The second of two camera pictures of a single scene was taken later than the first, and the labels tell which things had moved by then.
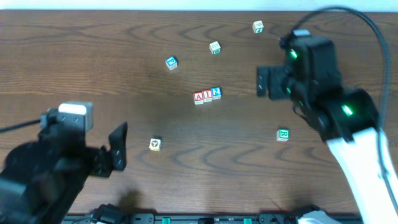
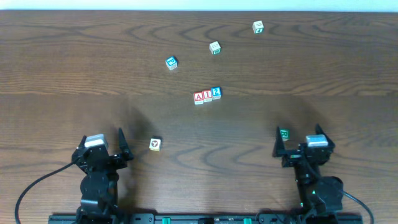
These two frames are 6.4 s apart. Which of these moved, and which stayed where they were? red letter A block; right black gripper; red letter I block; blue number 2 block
Moved: right black gripper
Stayed: red letter A block; red letter I block; blue number 2 block
